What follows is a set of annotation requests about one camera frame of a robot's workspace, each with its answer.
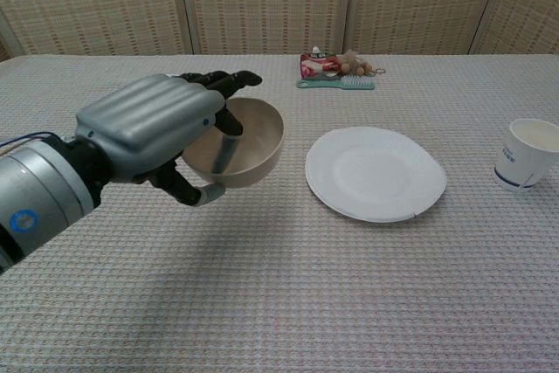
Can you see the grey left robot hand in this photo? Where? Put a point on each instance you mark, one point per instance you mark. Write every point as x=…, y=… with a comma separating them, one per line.
x=144, y=119

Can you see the small beige bowl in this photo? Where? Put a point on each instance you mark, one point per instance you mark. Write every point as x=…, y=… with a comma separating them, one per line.
x=262, y=150

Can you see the white paper cup blue print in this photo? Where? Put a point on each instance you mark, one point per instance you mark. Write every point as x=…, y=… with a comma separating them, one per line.
x=519, y=163

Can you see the white paper plate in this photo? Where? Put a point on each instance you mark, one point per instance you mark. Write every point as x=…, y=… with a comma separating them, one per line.
x=375, y=181

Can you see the woven folding screen panel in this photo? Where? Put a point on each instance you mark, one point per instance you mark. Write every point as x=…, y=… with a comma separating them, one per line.
x=271, y=2
x=528, y=6
x=419, y=2
x=96, y=2

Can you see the red snack packet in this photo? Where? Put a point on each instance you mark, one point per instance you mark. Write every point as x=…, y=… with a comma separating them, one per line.
x=312, y=66

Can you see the green plastic brush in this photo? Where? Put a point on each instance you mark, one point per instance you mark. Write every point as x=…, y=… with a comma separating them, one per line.
x=323, y=84

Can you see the beige waffle tablecloth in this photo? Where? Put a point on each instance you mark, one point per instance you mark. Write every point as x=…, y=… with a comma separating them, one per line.
x=262, y=294

